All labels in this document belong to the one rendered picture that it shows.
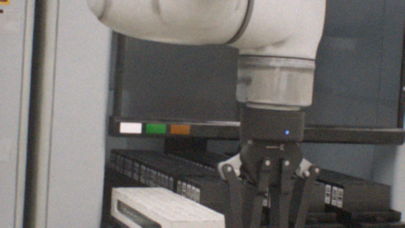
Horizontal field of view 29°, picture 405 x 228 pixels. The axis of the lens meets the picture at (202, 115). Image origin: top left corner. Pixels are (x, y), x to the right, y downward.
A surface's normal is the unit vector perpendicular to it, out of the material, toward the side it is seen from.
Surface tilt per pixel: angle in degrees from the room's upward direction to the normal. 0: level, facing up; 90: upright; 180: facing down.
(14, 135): 90
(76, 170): 90
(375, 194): 90
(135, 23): 142
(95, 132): 90
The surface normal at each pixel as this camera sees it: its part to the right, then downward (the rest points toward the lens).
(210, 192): 0.40, 0.07
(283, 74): 0.14, 0.06
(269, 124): -0.14, 0.04
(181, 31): 0.24, 0.86
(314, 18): 0.66, 0.16
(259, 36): 0.14, 0.72
